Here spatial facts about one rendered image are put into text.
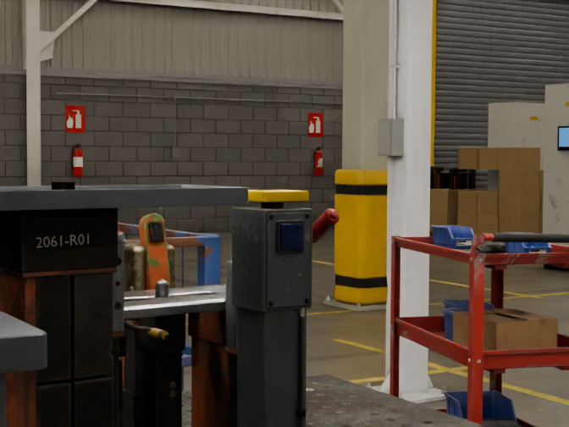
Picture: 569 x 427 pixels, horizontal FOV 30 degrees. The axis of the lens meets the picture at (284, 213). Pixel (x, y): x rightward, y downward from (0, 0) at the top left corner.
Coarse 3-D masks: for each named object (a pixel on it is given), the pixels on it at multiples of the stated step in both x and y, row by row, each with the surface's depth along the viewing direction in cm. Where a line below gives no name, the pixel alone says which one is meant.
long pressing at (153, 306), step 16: (176, 288) 159; (192, 288) 160; (208, 288) 160; (224, 288) 160; (128, 304) 142; (144, 304) 139; (160, 304) 140; (176, 304) 141; (192, 304) 142; (208, 304) 144; (224, 304) 145
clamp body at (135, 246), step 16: (128, 256) 164; (144, 256) 163; (128, 272) 164; (144, 272) 163; (128, 288) 164; (144, 288) 163; (128, 320) 164; (128, 336) 166; (128, 352) 166; (128, 368) 166; (128, 384) 166; (128, 400) 165; (128, 416) 165
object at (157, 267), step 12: (144, 216) 165; (156, 216) 165; (144, 228) 163; (156, 228) 164; (144, 240) 163; (156, 240) 163; (156, 252) 164; (156, 264) 163; (168, 264) 164; (156, 276) 163; (168, 276) 164
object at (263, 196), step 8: (248, 192) 118; (256, 192) 117; (264, 192) 116; (272, 192) 116; (280, 192) 117; (288, 192) 117; (296, 192) 118; (304, 192) 119; (248, 200) 118; (256, 200) 117; (264, 200) 116; (272, 200) 116; (280, 200) 117; (288, 200) 117; (296, 200) 118; (304, 200) 119
